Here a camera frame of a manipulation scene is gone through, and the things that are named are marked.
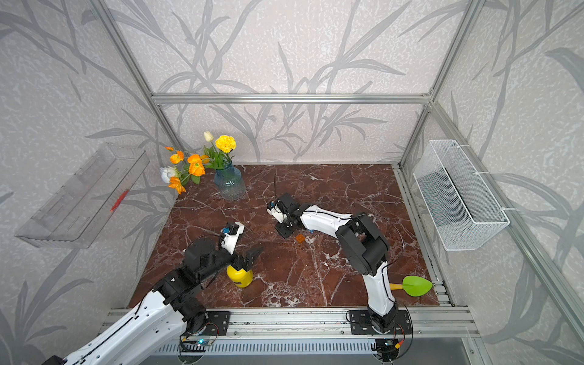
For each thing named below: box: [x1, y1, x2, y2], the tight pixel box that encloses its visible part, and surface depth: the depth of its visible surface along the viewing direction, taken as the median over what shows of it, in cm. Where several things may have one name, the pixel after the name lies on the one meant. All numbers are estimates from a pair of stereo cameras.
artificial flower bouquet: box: [159, 130, 237, 195], surface depth 84 cm
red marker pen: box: [109, 188, 131, 213], surface depth 69 cm
